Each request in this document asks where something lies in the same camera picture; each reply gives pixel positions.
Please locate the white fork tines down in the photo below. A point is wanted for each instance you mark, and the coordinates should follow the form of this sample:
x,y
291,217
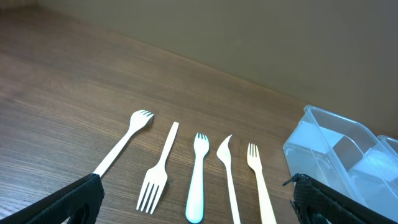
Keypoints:
x,y
156,177

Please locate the clear container left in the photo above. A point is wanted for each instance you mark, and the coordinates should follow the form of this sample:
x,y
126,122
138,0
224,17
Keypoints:
x,y
346,156

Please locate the light blue fork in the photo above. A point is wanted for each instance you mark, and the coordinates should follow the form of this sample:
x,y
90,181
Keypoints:
x,y
194,211

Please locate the clear white fork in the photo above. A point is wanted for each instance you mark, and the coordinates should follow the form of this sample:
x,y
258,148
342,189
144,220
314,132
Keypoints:
x,y
224,155

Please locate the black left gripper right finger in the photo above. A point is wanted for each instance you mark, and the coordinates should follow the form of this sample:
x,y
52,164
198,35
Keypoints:
x,y
315,202

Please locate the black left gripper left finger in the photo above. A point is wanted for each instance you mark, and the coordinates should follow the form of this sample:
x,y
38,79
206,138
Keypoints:
x,y
78,203

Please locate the yellow fork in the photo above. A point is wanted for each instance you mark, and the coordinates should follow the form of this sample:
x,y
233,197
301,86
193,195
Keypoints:
x,y
254,162

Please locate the clear container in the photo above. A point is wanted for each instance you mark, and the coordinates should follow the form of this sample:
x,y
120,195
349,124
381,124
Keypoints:
x,y
389,143
346,156

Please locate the clear container right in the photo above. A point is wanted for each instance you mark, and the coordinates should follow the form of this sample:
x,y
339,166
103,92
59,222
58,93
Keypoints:
x,y
389,143

